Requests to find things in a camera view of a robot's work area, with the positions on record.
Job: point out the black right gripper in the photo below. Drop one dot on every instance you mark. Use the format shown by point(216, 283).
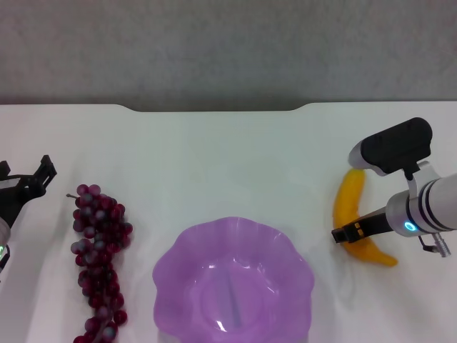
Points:
point(375, 223)

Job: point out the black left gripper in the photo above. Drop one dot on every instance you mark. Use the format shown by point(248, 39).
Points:
point(10, 200)

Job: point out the yellow banana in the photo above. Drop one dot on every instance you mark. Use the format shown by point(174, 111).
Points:
point(348, 203)

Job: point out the dark red grape bunch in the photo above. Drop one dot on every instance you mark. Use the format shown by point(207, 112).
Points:
point(96, 228)

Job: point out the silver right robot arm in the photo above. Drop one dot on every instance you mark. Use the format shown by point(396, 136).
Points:
point(435, 207)

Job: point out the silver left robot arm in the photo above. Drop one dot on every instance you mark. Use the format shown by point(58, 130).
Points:
point(3, 232)

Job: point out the purple wavy plastic plate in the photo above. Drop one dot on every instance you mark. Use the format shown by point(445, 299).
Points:
point(232, 286)

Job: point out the silver right camera bracket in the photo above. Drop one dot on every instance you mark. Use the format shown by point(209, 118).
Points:
point(425, 175)

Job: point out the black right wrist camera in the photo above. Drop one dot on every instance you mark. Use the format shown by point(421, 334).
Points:
point(396, 146)

